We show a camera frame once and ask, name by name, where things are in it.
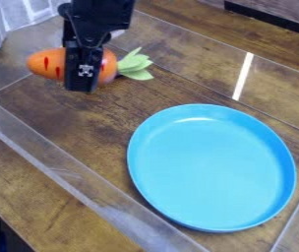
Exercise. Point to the orange toy carrot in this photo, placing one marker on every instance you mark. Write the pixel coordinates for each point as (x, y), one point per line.
(49, 64)

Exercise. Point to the clear acrylic barrier panel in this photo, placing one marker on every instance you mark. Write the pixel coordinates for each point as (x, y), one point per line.
(152, 232)

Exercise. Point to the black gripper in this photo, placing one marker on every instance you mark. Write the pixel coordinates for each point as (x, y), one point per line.
(90, 22)

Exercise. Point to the white checkered curtain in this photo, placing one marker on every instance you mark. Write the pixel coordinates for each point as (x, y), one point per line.
(23, 13)

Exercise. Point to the blue plastic tray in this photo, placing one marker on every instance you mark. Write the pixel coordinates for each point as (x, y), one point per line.
(212, 167)

